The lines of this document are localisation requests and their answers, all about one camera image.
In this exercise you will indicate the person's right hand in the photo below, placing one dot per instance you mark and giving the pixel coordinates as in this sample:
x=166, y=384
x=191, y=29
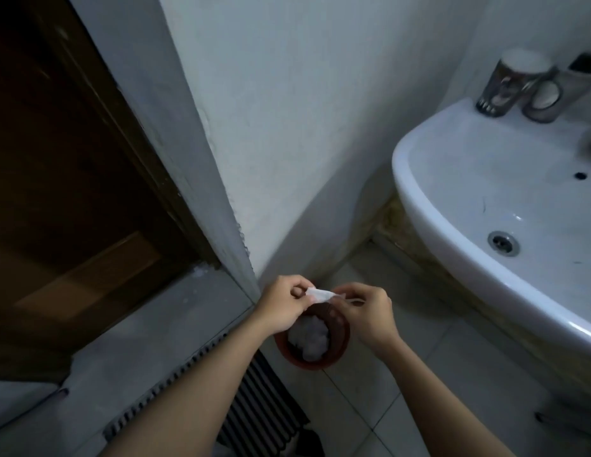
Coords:
x=370, y=316

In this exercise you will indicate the person's left hand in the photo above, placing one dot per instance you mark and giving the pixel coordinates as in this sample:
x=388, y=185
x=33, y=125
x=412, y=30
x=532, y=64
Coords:
x=278, y=306

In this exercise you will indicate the person's right thumb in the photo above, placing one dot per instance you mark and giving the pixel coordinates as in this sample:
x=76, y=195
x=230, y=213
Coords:
x=342, y=306

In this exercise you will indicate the person's left thumb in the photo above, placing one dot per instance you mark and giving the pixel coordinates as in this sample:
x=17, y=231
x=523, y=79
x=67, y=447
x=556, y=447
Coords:
x=302, y=299

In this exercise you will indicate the white tissue piece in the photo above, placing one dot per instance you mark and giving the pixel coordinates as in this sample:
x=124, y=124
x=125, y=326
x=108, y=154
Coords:
x=320, y=295

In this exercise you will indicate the person's right forearm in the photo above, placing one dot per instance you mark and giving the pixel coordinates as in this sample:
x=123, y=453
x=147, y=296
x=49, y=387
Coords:
x=438, y=399

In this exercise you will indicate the person's left forearm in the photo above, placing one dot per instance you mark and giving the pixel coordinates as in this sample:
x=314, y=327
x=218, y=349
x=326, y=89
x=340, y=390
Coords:
x=190, y=399

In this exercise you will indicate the red-brown waste bin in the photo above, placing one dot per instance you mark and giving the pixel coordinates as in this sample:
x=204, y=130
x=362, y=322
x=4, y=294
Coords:
x=319, y=337

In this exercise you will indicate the crumpled white tissues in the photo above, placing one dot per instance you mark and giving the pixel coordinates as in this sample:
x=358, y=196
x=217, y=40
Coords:
x=309, y=338

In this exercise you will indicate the black floor grate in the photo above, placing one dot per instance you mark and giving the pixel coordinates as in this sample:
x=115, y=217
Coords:
x=248, y=404

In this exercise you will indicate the metal sink drain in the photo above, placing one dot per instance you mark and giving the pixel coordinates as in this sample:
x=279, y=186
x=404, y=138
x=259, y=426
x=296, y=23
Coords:
x=503, y=243

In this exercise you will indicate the white ceramic sink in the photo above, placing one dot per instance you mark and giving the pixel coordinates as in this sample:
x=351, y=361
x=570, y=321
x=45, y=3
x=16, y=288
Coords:
x=509, y=204

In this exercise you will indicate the brown wooden door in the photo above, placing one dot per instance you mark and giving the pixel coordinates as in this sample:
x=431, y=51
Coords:
x=71, y=185

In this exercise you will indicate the silver patterned cup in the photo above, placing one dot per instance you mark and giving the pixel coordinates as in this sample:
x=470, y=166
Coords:
x=509, y=83

